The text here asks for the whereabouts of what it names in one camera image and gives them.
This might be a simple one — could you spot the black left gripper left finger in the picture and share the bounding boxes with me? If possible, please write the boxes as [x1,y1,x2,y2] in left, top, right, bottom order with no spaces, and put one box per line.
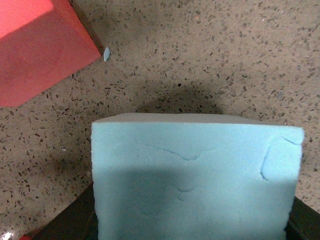
[23,184,98,240]

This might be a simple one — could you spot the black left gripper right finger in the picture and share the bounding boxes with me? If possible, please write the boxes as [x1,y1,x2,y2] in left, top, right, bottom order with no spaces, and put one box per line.
[285,197,320,240]

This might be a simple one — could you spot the light blue foam cube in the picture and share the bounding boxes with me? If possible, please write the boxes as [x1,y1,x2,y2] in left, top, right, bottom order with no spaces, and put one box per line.
[91,113,305,240]

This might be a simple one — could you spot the small blue foam flake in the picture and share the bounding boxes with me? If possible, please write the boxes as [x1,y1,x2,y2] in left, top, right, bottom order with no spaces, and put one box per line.
[103,47,111,62]

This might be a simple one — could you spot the red foam cube front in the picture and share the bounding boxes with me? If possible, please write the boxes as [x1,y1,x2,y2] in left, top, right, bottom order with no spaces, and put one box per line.
[0,0,101,107]

